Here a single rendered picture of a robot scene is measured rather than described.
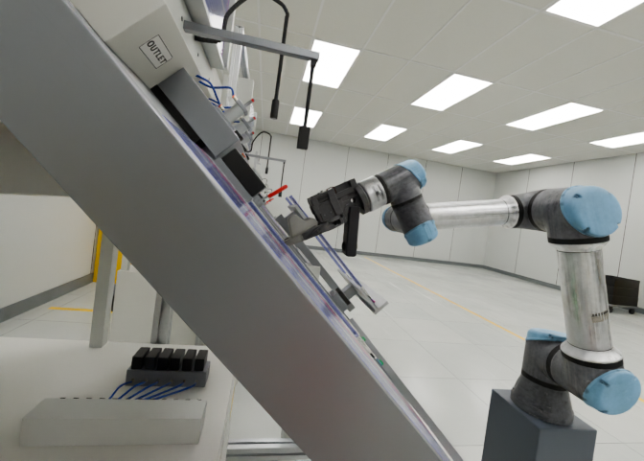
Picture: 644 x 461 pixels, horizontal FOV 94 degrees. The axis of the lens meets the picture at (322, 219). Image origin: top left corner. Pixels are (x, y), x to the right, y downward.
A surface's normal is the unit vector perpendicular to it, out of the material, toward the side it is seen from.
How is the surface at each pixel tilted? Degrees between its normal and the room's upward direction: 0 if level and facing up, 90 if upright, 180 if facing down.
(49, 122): 90
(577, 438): 90
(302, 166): 90
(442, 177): 90
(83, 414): 0
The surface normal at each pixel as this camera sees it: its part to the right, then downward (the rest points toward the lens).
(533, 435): -0.98, -0.13
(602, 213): 0.04, -0.11
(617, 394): 0.07, 0.16
